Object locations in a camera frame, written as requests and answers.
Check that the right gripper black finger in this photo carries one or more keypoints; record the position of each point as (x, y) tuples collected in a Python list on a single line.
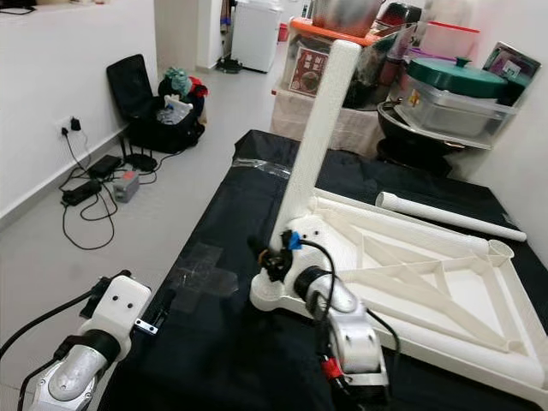
[(259, 248)]

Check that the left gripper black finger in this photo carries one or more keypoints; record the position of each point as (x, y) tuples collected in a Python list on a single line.
[(164, 306), (100, 300)]

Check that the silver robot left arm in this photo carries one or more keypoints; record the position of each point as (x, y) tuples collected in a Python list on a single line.
[(73, 385)]

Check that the white plastic children table top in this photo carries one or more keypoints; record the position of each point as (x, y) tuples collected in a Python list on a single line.
[(437, 282)]

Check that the black tablecloth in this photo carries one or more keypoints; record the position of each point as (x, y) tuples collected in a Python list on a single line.
[(223, 214)]

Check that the clear tape cross patch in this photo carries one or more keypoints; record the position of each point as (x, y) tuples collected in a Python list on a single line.
[(205, 274)]

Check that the clear tape strip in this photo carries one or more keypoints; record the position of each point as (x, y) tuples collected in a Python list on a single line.
[(261, 167)]

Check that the grey power box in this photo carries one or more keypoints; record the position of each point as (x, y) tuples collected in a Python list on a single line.
[(127, 186)]

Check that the beige cloth covered stand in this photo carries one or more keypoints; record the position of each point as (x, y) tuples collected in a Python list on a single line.
[(295, 116)]

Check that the clear plastic bag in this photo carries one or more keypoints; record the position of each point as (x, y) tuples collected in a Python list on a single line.
[(175, 111)]

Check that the red cloth item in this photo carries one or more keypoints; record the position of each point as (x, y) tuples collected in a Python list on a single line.
[(197, 86)]

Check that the black floor stand base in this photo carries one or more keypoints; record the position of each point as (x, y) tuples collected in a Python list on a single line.
[(231, 64)]

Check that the black wok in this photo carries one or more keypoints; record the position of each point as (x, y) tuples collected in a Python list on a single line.
[(419, 145)]

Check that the orange lidded storage box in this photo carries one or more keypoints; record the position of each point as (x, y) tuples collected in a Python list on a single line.
[(308, 68)]

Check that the black plastic bag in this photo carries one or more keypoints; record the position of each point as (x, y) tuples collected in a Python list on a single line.
[(372, 81)]

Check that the red small bucket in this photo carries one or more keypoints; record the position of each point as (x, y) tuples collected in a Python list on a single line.
[(282, 32)]

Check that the clear plastic storage box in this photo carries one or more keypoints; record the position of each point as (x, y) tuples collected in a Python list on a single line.
[(454, 110)]

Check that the steel pot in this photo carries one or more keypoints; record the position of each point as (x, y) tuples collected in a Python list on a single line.
[(347, 13)]

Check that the green pot lid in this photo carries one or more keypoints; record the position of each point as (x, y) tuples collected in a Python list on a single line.
[(458, 77)]

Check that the pink box red lid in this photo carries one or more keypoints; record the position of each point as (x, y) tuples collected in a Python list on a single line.
[(449, 38)]

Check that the black kitchen appliance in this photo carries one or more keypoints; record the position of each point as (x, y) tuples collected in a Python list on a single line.
[(17, 4)]

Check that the grey printed box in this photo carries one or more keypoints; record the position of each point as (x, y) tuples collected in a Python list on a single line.
[(512, 64)]

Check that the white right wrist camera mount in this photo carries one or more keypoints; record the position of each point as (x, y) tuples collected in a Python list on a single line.
[(300, 261)]

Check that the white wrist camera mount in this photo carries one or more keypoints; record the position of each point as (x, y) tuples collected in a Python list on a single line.
[(300, 261), (124, 304)]

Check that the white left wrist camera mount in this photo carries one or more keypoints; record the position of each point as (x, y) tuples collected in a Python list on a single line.
[(124, 304)]

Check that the black wall plug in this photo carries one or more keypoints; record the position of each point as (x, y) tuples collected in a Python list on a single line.
[(73, 127)]

